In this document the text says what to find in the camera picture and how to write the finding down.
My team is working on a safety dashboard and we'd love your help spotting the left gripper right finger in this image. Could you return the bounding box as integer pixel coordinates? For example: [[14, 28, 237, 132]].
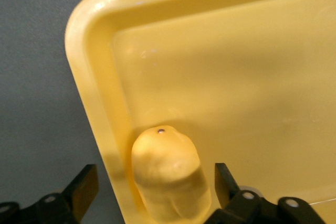
[[206, 162, 324, 224]]

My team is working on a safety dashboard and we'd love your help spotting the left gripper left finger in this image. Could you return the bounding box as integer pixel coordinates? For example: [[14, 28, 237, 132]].
[[0, 163, 100, 224]]

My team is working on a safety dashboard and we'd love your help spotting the yellow potato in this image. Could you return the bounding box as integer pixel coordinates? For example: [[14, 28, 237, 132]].
[[131, 126, 213, 222]]

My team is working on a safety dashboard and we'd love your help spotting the yellow plastic tray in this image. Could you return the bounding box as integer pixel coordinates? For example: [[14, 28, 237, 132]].
[[64, 0, 336, 224]]

